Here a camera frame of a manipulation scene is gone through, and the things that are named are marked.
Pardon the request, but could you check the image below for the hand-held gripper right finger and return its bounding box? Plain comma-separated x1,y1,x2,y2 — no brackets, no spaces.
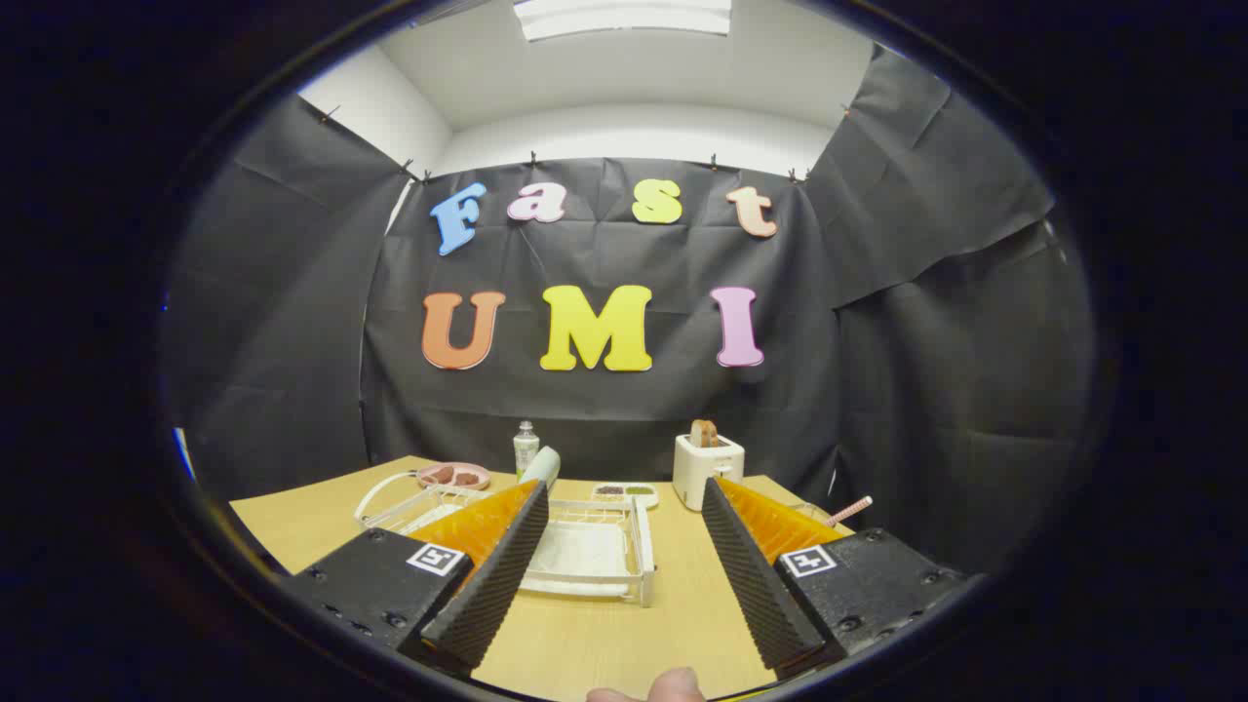
700,476,986,682

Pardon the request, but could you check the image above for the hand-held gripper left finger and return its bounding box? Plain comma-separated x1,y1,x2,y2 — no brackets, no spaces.
283,478,552,679

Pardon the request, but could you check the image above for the clear wire basket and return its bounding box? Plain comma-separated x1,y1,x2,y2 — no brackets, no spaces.
792,501,851,533

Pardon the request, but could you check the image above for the white wire dish rack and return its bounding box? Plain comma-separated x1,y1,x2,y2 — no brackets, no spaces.
353,470,656,607

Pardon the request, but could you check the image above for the pale green plate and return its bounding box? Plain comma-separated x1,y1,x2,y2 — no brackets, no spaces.
520,446,563,491

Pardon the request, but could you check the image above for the pink plate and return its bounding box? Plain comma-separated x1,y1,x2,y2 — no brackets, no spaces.
416,462,491,490

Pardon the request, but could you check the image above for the white toaster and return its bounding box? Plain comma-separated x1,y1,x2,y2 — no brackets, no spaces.
672,434,746,512

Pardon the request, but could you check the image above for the white divided snack tray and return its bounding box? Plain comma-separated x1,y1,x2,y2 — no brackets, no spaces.
592,483,659,510

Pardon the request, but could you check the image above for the black backdrop cloth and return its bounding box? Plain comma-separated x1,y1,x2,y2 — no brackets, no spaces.
161,44,1098,576

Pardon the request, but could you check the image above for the ceiling light panel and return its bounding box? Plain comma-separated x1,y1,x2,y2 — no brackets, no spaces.
514,0,732,42

